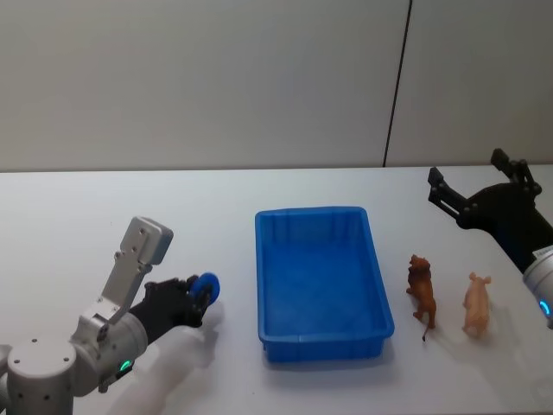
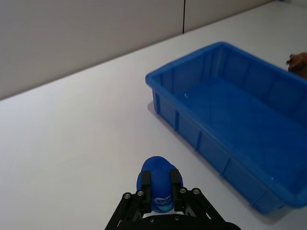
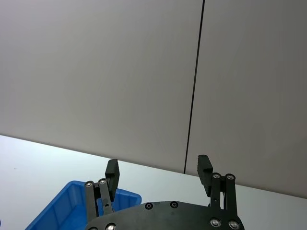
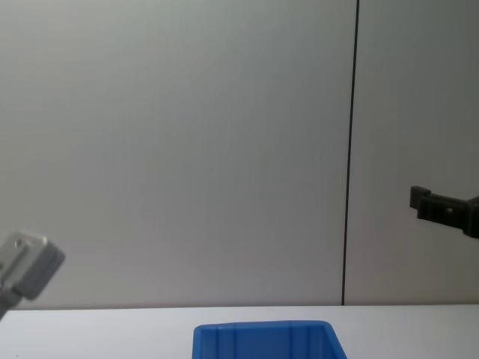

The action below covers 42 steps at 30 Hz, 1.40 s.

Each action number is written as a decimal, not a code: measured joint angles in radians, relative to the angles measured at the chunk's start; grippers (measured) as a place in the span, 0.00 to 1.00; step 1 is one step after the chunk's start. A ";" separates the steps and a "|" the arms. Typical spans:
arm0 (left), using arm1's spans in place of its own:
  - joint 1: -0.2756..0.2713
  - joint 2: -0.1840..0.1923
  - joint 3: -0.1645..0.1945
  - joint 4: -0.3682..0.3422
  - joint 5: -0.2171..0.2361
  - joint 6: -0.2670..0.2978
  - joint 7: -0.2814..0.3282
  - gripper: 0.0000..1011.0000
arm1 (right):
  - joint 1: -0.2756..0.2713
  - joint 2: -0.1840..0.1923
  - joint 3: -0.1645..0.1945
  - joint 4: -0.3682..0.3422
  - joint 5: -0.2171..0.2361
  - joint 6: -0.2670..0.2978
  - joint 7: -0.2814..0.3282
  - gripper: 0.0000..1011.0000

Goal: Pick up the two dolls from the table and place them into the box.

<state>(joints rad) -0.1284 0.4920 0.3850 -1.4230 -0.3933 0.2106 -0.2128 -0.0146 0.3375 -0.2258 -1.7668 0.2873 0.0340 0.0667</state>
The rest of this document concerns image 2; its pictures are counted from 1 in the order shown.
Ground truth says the blue plush toy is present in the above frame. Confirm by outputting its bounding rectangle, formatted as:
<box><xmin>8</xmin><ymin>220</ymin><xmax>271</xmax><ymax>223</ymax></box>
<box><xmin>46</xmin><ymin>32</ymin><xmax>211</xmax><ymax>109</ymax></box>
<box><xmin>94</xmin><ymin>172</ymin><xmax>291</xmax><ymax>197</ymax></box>
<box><xmin>136</xmin><ymin>156</ymin><xmax>184</xmax><ymax>214</ymax></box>

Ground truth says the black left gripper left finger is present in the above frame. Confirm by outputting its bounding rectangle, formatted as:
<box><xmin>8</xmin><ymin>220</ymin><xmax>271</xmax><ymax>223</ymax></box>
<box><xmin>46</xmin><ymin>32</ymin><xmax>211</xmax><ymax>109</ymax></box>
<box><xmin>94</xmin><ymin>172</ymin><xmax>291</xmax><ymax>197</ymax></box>
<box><xmin>104</xmin><ymin>170</ymin><xmax>152</xmax><ymax>230</ymax></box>

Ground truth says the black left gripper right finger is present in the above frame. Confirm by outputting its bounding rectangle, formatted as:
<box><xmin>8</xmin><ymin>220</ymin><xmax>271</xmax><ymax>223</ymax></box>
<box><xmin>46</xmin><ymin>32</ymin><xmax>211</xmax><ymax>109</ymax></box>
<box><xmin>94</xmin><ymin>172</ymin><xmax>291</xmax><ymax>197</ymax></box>
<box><xmin>169</xmin><ymin>168</ymin><xmax>227</xmax><ymax>223</ymax></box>

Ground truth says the blue plastic bin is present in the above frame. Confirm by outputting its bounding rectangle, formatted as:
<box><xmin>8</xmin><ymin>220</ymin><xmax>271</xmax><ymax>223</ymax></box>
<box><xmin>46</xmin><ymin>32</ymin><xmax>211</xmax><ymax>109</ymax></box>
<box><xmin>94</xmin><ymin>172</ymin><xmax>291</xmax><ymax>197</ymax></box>
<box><xmin>145</xmin><ymin>41</ymin><xmax>307</xmax><ymax>214</ymax></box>

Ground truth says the brown plush toy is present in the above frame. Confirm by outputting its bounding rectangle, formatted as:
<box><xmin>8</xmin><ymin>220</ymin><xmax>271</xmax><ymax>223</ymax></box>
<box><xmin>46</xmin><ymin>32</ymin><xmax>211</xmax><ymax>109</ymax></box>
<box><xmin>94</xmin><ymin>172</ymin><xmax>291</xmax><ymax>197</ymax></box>
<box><xmin>285</xmin><ymin>52</ymin><xmax>307</xmax><ymax>79</ymax></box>

